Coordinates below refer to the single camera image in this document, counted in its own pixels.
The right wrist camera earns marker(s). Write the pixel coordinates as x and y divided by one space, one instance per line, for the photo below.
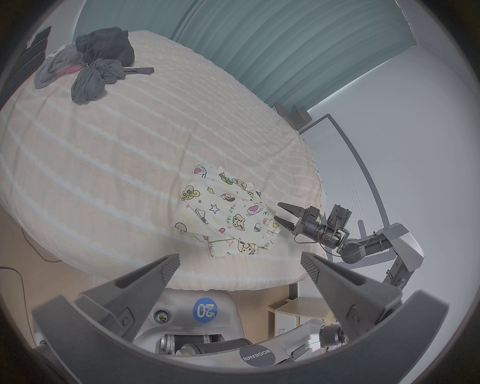
339 216

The pale wood bedside table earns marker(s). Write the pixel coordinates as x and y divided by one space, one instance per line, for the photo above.
296 309

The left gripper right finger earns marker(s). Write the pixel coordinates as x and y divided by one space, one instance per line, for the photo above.
348 296

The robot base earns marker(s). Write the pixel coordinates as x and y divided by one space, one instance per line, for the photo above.
210 330

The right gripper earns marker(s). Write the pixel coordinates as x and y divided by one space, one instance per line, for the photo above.
315 228

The black chest of drawers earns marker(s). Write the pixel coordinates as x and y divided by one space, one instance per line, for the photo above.
18 71

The pile of clothes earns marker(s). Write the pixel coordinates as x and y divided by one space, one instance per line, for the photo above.
108 45

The white printed pyjama top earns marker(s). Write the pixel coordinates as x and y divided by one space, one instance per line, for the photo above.
225 213

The grey bedside table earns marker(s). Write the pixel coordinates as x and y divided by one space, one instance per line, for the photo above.
294 116

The bed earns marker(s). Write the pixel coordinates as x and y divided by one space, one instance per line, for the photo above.
131 150

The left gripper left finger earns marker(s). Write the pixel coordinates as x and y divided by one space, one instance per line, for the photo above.
131 296

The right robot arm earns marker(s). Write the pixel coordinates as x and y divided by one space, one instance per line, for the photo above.
405 243

